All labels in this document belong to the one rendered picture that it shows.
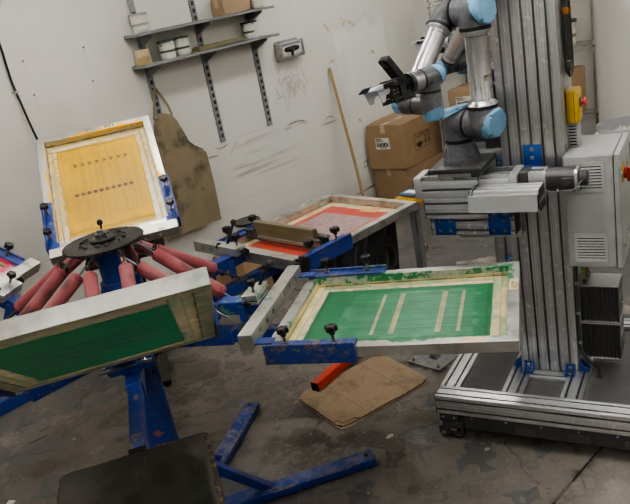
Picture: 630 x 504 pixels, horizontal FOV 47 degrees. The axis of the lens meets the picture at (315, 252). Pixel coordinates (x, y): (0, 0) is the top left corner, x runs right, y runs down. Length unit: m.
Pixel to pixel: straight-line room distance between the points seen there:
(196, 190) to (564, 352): 2.95
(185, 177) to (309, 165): 1.29
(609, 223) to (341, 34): 3.85
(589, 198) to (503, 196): 0.39
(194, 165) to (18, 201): 1.28
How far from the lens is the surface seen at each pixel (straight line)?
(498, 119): 2.86
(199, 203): 5.33
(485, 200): 2.85
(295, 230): 3.19
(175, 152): 5.23
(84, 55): 4.98
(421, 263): 3.84
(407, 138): 6.38
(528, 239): 3.21
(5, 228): 4.77
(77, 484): 2.06
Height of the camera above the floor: 2.03
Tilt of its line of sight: 20 degrees down
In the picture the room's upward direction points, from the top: 11 degrees counter-clockwise
